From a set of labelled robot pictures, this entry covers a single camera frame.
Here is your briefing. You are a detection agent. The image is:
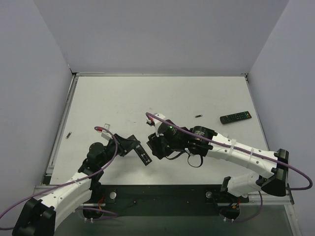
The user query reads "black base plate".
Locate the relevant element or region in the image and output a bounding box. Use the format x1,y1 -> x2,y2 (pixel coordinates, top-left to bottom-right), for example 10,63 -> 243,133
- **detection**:
84,184 -> 249,216

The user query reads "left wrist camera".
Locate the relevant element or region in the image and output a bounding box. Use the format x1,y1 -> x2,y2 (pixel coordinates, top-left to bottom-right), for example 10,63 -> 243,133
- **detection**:
101,123 -> 112,140

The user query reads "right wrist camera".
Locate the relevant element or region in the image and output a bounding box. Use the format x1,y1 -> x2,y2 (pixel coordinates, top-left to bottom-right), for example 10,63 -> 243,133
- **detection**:
146,113 -> 165,128

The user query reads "aluminium frame rail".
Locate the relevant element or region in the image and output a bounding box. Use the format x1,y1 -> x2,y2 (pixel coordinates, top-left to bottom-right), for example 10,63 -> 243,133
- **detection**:
33,185 -> 295,206

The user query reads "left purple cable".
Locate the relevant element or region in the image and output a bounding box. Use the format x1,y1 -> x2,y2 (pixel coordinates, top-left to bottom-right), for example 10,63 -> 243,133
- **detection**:
0,126 -> 118,231

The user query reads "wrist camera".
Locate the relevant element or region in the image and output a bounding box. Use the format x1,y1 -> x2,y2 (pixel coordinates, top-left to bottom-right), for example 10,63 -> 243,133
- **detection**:
146,113 -> 165,128
101,123 -> 112,140

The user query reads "wide black remote control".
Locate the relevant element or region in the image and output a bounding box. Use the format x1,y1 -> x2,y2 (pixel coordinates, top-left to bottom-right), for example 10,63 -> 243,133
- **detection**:
220,111 -> 252,125

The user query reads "slim black remote control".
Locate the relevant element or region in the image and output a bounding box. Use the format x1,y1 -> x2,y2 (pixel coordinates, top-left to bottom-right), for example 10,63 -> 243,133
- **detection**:
133,144 -> 152,166

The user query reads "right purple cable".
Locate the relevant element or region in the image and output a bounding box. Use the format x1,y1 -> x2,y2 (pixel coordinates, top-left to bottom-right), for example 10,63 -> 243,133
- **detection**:
145,112 -> 313,191

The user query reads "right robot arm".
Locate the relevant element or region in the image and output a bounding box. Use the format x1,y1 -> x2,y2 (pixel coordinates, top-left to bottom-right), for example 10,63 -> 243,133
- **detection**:
147,118 -> 288,197

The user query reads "purple cable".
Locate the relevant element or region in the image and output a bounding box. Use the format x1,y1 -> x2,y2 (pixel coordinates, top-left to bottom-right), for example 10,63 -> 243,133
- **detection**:
145,112 -> 313,191
0,126 -> 118,231

